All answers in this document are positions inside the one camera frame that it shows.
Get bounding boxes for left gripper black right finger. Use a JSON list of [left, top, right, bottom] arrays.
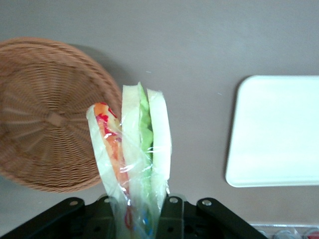
[[157, 195, 269, 239]]

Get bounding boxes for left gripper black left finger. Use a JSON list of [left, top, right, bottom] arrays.
[[0, 196, 117, 239]]

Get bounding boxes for plastic-wrapped triangle sandwich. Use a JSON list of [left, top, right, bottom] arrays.
[[86, 81, 173, 239]]

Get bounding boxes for cream plastic tray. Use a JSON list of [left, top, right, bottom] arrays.
[[225, 75, 319, 188]]

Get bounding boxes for round brown wicker basket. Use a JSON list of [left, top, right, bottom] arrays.
[[0, 36, 124, 194]]

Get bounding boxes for clear acrylic bottle rack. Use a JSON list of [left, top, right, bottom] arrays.
[[249, 223, 319, 239]]

